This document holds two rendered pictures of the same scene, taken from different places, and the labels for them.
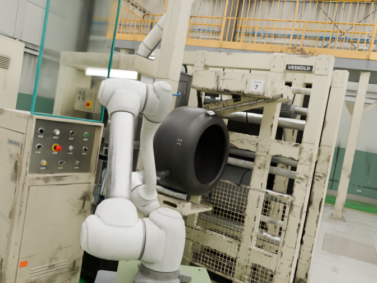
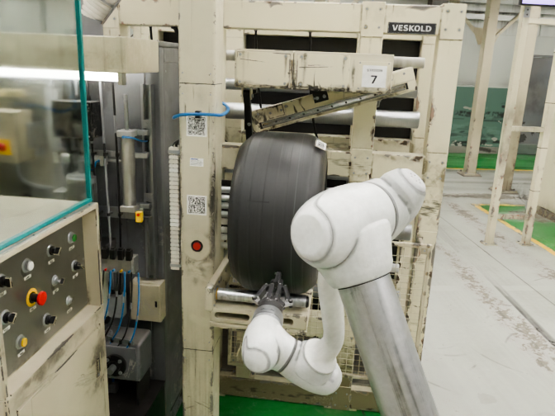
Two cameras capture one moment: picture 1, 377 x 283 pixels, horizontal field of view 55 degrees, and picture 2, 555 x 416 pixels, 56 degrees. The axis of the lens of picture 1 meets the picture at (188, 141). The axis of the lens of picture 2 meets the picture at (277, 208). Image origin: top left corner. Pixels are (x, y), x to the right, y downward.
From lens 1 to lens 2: 1.26 m
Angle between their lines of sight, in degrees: 30
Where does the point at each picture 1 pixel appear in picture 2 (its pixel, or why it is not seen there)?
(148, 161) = (339, 313)
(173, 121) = (269, 180)
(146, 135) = not seen: hidden behind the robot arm
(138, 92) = (388, 217)
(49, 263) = not seen: outside the picture
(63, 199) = (71, 385)
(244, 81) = (348, 68)
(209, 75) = (272, 60)
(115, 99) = (363, 255)
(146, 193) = (326, 363)
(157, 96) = (410, 210)
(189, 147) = not seen: hidden behind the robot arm
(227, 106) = (303, 111)
